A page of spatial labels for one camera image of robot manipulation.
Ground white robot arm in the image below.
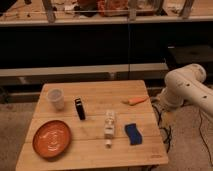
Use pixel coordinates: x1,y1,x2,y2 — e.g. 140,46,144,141
160,64,213,118

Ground black upright eraser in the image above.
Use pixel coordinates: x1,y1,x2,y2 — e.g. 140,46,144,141
75,98,86,120

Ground orange carrot toy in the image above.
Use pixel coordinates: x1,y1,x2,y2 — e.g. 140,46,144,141
122,96,149,106

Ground white small bottle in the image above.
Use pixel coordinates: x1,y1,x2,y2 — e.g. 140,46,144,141
104,110,115,148

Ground translucent plastic cup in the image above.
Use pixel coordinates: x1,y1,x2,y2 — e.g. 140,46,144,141
47,88,65,110

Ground blue sponge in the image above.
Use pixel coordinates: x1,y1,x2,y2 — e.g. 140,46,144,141
125,123,142,145

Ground orange round plate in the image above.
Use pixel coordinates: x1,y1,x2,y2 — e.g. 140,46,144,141
32,120,71,159

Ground black box on right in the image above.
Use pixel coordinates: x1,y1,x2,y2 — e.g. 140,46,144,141
166,45,213,70

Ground black floor cables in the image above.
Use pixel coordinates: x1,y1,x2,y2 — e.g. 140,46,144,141
151,97,213,158

